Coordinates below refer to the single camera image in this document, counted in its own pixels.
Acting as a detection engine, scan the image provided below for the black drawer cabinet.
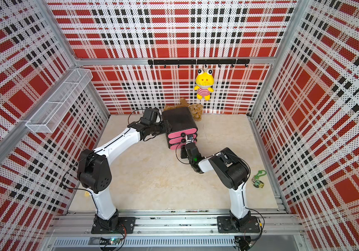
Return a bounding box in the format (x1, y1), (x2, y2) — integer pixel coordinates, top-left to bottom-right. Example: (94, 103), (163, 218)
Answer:
(161, 106), (198, 148)

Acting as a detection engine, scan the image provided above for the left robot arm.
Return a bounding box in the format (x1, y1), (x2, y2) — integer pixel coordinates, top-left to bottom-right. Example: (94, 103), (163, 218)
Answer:
(77, 108), (171, 234)

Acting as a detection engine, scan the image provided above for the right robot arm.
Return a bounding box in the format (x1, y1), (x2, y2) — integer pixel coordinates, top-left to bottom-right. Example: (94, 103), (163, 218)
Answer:
(181, 142), (252, 231)

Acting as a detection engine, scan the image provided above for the brown teddy bear plush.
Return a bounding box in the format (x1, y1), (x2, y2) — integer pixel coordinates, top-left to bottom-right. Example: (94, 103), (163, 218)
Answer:
(163, 98), (203, 121)

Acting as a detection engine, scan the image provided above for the yellow frog plush toy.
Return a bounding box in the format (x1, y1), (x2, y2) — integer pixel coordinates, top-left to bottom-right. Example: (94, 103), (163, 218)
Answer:
(194, 69), (214, 101)

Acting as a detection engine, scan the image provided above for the small green toy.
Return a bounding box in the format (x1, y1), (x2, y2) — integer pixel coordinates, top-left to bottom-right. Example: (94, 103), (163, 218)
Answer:
(252, 170), (267, 188)

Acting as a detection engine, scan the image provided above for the green circuit board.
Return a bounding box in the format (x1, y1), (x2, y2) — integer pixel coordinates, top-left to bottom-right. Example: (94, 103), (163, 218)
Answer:
(101, 237), (122, 245)

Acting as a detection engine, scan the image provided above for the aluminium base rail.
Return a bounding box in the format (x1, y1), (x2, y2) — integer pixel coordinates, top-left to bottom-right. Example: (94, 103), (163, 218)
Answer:
(41, 209), (309, 251)

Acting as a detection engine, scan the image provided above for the black hook rail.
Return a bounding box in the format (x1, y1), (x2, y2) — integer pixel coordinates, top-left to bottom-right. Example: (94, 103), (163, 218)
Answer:
(148, 59), (251, 67)

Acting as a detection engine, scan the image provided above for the white wire mesh basket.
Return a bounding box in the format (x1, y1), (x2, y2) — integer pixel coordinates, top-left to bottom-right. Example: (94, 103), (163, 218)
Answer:
(26, 69), (92, 133)

